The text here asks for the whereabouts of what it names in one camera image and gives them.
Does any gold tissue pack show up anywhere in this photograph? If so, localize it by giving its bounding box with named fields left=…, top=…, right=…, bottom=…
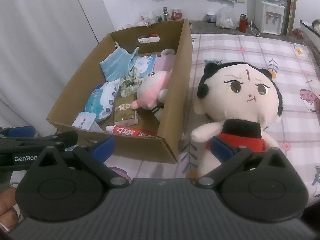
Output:
left=114, top=96, right=140, bottom=127

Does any grey plastic tub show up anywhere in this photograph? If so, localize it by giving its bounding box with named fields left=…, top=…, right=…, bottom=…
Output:
left=299, top=18, right=320, bottom=42

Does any blue dotted wipes pack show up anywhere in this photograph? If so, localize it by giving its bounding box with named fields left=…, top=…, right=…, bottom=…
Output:
left=84, top=78, right=121, bottom=123

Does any white cable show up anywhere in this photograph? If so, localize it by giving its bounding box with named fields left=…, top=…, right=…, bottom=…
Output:
left=249, top=17, right=261, bottom=36

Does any colourful printed board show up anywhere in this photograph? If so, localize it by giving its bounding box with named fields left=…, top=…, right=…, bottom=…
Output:
left=285, top=0, right=301, bottom=37

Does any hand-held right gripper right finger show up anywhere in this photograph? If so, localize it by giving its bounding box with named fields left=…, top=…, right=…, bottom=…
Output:
left=195, top=135, right=288, bottom=188

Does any blue towel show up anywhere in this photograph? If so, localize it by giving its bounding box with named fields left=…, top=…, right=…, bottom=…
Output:
left=99, top=47, right=140, bottom=82

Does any white water dispenser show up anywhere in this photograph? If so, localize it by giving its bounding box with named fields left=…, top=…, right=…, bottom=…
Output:
left=254, top=0, right=286, bottom=36

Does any pink plush toy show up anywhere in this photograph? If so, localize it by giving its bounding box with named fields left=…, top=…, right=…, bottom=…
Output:
left=130, top=69, right=174, bottom=123

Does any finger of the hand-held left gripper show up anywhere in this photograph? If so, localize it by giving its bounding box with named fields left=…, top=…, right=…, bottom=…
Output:
left=14, top=131, right=79, bottom=153
left=0, top=125, right=36, bottom=139

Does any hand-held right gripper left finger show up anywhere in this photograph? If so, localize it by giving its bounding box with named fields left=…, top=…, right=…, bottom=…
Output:
left=37, top=135, right=130, bottom=189

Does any red white toothpaste tube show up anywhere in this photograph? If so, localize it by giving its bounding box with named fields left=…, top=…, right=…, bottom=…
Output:
left=105, top=124, right=160, bottom=139

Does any small white packet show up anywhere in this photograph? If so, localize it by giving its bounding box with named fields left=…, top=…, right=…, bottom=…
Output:
left=72, top=112, right=103, bottom=133

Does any person's left hand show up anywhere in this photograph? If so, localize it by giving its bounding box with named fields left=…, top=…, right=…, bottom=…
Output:
left=0, top=184, right=24, bottom=233

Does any brown cardboard box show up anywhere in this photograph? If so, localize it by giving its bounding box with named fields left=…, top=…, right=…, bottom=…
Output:
left=47, top=18, right=194, bottom=164

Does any pink towel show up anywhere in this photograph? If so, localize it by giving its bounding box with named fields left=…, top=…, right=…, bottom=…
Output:
left=152, top=54, right=176, bottom=73

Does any red thermos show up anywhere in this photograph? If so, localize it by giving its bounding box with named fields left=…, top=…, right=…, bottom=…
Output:
left=239, top=14, right=248, bottom=33

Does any big-head black-haired plush doll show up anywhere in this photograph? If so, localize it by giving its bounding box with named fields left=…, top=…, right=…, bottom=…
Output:
left=190, top=61, right=284, bottom=178

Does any white red plastic bag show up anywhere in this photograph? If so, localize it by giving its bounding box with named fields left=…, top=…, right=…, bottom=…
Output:
left=131, top=10, right=157, bottom=27

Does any checked printed bedsheet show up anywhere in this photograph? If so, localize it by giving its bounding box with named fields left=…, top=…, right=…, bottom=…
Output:
left=100, top=32, right=320, bottom=207

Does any floral scrunchie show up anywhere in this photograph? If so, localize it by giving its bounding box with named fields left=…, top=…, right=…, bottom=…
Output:
left=119, top=67, right=144, bottom=98

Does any light blue patterned pack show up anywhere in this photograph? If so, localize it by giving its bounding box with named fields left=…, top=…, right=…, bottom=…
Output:
left=134, top=54, right=159, bottom=78

